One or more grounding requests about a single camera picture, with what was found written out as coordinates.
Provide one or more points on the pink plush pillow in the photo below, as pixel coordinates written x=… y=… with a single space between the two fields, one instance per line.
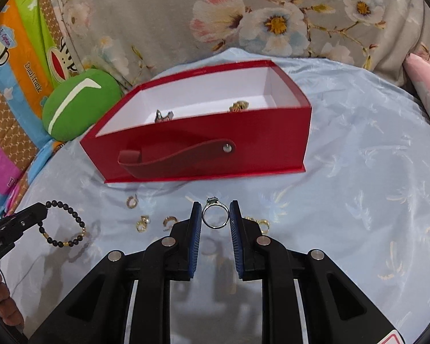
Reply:
x=428 y=82

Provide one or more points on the light blue bedsheet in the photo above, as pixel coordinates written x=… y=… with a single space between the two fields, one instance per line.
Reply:
x=362 y=186

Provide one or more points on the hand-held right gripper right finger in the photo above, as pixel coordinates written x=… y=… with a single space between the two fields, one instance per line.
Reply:
x=236 y=240

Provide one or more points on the green plush cushion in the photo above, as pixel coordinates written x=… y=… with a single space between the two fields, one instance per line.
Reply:
x=82 y=104

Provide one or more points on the grey floral sheet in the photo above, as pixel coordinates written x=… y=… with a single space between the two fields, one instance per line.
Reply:
x=236 y=0

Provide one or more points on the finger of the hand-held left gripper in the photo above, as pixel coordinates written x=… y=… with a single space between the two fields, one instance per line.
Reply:
x=25 y=218

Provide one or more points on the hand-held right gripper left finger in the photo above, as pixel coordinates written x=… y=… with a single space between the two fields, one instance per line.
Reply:
x=195 y=240

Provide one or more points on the small gold earring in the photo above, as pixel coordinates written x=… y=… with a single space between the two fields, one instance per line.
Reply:
x=142 y=223

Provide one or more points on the gold watch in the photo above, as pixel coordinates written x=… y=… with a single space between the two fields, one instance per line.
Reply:
x=239 y=106

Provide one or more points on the colourful cartoon blanket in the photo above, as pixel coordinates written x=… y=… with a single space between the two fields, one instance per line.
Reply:
x=18 y=61

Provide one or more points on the grey metal watch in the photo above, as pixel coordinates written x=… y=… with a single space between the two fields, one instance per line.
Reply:
x=163 y=115

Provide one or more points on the red jewelry box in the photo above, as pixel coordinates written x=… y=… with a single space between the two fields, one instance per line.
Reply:
x=208 y=147

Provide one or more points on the person's left hand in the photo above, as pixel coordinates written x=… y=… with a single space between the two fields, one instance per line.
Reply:
x=0 y=292

